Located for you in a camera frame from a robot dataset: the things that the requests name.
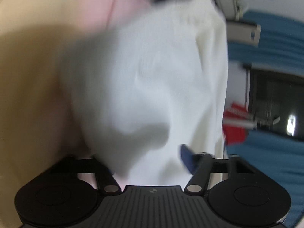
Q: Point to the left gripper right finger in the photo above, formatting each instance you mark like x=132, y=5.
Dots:
x=200, y=166

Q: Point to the white chair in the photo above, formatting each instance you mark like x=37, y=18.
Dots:
x=243, y=32

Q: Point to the pastel patterned bed sheet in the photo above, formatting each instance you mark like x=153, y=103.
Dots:
x=36, y=124

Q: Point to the white garment with ribbed cuffs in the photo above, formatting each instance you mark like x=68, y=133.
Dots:
x=149, y=85

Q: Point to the dark window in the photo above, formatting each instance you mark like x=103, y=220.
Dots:
x=276, y=99

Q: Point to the blue curtain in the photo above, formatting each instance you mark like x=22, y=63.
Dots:
x=280, y=49

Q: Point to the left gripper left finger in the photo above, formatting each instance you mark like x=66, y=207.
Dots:
x=97, y=175

